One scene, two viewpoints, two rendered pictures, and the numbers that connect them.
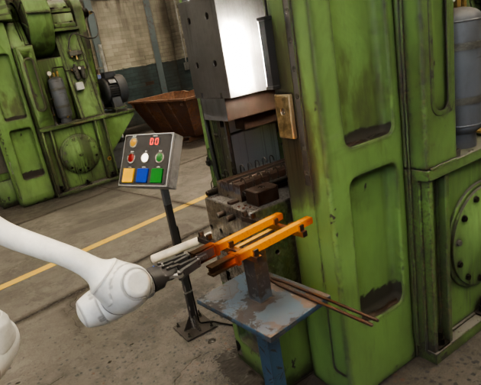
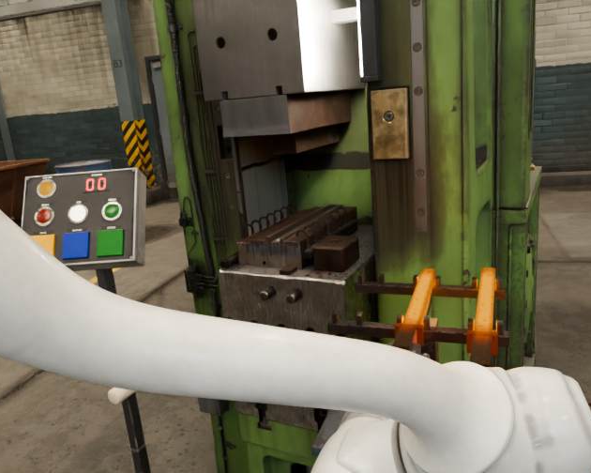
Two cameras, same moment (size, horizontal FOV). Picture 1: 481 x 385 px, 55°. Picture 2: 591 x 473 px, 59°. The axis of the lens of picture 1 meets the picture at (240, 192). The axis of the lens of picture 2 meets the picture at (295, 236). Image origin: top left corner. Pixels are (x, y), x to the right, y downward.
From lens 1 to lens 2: 1.04 m
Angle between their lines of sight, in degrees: 29
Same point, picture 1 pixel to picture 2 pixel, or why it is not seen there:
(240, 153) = (250, 200)
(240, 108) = (301, 115)
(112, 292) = (554, 455)
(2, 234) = (133, 337)
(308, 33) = not seen: outside the picture
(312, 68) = (458, 44)
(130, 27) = not seen: outside the picture
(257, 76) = (327, 66)
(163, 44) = not seen: outside the picture
